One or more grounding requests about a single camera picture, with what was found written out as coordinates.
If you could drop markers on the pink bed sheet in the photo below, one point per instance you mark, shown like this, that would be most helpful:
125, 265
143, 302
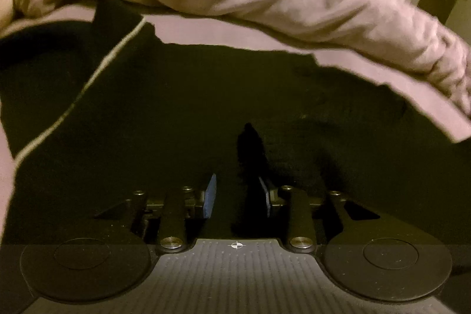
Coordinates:
224, 32

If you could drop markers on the black garment with white stripe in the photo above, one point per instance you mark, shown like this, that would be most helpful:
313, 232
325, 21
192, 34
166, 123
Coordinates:
165, 97

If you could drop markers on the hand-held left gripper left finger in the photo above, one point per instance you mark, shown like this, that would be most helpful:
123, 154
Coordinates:
210, 198

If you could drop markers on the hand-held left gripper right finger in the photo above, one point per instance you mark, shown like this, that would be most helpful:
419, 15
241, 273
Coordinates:
265, 200

